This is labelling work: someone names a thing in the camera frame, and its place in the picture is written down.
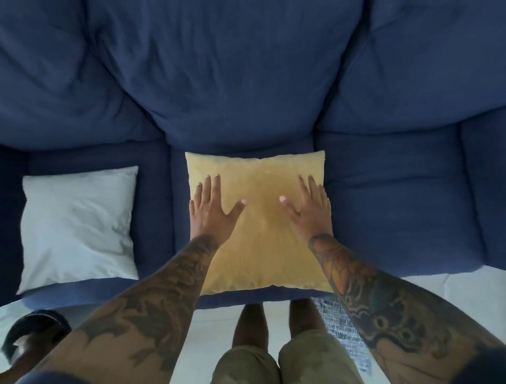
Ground person's right hand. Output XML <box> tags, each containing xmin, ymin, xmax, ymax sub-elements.
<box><xmin>279</xmin><ymin>175</ymin><xmax>333</xmax><ymax>245</ymax></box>

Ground person's left hand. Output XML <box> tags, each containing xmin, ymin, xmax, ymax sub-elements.
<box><xmin>189</xmin><ymin>174</ymin><xmax>247</xmax><ymax>248</ymax></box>

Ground yellow square pillow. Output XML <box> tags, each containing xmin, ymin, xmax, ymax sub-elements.
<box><xmin>184</xmin><ymin>150</ymin><xmax>333</xmax><ymax>296</ymax></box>

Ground person's right forearm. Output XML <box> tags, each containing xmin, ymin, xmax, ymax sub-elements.
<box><xmin>308</xmin><ymin>234</ymin><xmax>506</xmax><ymax>384</ymax></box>

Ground person's left forearm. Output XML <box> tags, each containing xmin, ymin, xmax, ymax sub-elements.
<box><xmin>24</xmin><ymin>235</ymin><xmax>220</xmax><ymax>384</ymax></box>

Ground person's right leg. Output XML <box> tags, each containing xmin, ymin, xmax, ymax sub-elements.
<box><xmin>288</xmin><ymin>298</ymin><xmax>328</xmax><ymax>338</ymax></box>

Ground person's leg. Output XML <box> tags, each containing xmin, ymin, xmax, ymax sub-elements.
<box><xmin>288</xmin><ymin>298</ymin><xmax>328</xmax><ymax>338</ymax></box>
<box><xmin>231</xmin><ymin>303</ymin><xmax>270</xmax><ymax>352</ymax></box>

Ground person's left leg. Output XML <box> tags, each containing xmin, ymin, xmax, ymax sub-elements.
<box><xmin>231</xmin><ymin>303</ymin><xmax>270</xmax><ymax>352</ymax></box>

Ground white square pillow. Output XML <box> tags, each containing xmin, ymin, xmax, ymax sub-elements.
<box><xmin>17</xmin><ymin>166</ymin><xmax>140</xmax><ymax>296</ymax></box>

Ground blue sofa back cushion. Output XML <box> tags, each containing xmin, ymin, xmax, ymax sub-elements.
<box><xmin>84</xmin><ymin>0</ymin><xmax>365</xmax><ymax>156</ymax></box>
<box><xmin>0</xmin><ymin>0</ymin><xmax>165</xmax><ymax>153</ymax></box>
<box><xmin>315</xmin><ymin>0</ymin><xmax>506</xmax><ymax>136</ymax></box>

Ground black and white patterned rug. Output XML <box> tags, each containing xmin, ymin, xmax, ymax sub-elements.
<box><xmin>313</xmin><ymin>297</ymin><xmax>373</xmax><ymax>375</ymax></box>

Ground olive khaki shorts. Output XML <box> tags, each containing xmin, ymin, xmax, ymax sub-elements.
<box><xmin>211</xmin><ymin>330</ymin><xmax>365</xmax><ymax>384</ymax></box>

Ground blue sofa armrest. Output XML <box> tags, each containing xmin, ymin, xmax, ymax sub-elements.
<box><xmin>460</xmin><ymin>106</ymin><xmax>506</xmax><ymax>272</ymax></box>

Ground black sandal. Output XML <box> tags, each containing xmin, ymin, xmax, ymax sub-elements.
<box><xmin>1</xmin><ymin>310</ymin><xmax>72</xmax><ymax>366</ymax></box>

